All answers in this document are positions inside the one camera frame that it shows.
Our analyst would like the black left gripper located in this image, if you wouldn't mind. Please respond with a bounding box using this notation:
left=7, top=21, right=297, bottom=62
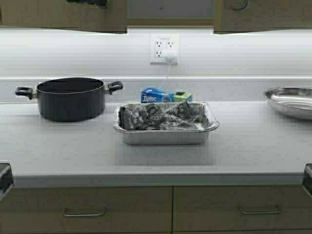
left=67, top=0, right=107, bottom=7

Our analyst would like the aluminium foil tray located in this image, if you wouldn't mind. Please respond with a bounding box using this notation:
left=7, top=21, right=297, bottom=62
left=113, top=102, right=220, bottom=145

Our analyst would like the grey patterned cloth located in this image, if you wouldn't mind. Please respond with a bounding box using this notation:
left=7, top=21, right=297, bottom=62
left=118, top=101, right=208, bottom=131

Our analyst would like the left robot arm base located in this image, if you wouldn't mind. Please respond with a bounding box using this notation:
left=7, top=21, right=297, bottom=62
left=0, top=163, right=14, bottom=200

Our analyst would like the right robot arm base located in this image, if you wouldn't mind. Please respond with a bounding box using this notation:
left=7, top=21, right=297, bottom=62
left=303, top=164, right=312, bottom=196

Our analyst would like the upper wooden cabinet door middle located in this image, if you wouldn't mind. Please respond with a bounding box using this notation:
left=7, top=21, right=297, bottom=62
left=0, top=0, right=128, bottom=34

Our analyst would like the wooden cabinet door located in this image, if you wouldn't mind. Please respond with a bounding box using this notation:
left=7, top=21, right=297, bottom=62
left=214, top=0, right=312, bottom=34
left=0, top=0, right=128, bottom=34

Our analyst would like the black cooking pot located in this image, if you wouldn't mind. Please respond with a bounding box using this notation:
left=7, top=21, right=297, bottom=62
left=15, top=78, right=123, bottom=122

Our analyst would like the upper wooden cabinet door right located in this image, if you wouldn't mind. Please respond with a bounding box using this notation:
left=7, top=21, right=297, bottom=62
left=214, top=0, right=312, bottom=34

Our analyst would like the white plug adapter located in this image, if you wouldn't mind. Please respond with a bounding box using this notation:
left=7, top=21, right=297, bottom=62
left=164, top=55, right=178, bottom=64

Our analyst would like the blue Ziploc bag box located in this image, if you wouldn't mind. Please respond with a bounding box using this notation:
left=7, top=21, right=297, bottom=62
left=141, top=87, right=193, bottom=103

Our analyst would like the lower wooden drawer left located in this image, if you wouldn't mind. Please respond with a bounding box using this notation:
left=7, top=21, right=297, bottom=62
left=0, top=187, right=172, bottom=234

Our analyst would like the wooden drawer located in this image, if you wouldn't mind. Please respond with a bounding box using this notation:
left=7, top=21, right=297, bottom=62
left=173, top=186, right=312, bottom=232
left=0, top=187, right=172, bottom=234

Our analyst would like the stainless steel bowl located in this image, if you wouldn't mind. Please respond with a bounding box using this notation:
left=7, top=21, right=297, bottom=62
left=263, top=86, right=312, bottom=121

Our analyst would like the lower wooden drawer right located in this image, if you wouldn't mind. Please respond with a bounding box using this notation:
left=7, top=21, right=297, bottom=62
left=173, top=186, right=312, bottom=232

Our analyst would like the white wall outlet plate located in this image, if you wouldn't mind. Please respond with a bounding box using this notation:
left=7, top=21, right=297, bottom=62
left=150, top=34, right=180, bottom=65

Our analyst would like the white power cable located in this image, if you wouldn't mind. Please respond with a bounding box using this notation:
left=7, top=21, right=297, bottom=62
left=126, top=63, right=172, bottom=103

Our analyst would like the metal cabinet handle right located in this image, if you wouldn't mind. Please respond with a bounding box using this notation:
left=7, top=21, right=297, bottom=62
left=232, top=0, right=250, bottom=11

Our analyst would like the metal drawer handle left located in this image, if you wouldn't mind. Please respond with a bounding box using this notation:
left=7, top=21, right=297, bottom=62
left=63, top=208, right=106, bottom=218

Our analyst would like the metal drawer handle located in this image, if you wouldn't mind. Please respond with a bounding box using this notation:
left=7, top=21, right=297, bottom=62
left=63, top=208, right=106, bottom=218
left=238, top=205, right=282, bottom=215

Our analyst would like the metal drawer handle right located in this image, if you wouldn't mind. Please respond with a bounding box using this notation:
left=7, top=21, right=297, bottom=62
left=238, top=205, right=282, bottom=215

